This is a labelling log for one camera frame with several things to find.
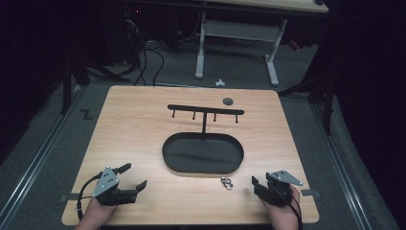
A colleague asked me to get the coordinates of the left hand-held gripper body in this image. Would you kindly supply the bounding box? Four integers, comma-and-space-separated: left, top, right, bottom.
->
91, 165, 139, 207

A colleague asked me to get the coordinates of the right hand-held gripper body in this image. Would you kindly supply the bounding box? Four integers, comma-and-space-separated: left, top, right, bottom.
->
259, 170, 305, 208

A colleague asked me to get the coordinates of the silver metal key ring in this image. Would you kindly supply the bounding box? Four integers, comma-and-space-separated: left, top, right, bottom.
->
219, 176, 235, 192

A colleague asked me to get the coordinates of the black hook rack with tray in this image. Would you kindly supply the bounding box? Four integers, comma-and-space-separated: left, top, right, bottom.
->
161, 103, 245, 175

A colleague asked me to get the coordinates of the person's right hand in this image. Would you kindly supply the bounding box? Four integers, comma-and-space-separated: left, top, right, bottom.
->
259, 185, 303, 230

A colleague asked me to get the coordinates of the person's left hand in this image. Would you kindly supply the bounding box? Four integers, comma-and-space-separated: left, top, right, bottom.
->
74, 196, 118, 230

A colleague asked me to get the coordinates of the black metal stand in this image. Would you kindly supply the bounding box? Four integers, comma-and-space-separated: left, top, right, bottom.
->
59, 52, 130, 115
277, 61, 338, 136

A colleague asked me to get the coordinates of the small red object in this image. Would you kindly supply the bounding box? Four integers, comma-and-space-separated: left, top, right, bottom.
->
288, 39, 302, 53

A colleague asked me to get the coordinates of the white desk with metal legs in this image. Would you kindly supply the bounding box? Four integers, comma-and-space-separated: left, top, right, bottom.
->
194, 0, 329, 87

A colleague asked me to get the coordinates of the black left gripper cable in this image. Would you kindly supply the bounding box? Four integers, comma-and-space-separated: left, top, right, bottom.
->
76, 173, 103, 222

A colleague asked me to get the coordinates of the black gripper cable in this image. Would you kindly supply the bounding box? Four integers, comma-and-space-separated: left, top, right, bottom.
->
273, 186, 305, 230
76, 173, 103, 222

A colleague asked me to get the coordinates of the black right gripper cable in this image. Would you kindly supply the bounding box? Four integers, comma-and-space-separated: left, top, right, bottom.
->
273, 186, 305, 230

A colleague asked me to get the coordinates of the metal floor rail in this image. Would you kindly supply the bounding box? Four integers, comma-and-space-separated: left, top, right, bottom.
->
309, 103, 373, 230
0, 85, 84, 224

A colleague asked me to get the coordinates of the bundle of black floor cables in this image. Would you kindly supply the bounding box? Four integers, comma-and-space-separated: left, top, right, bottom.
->
119, 8, 166, 87

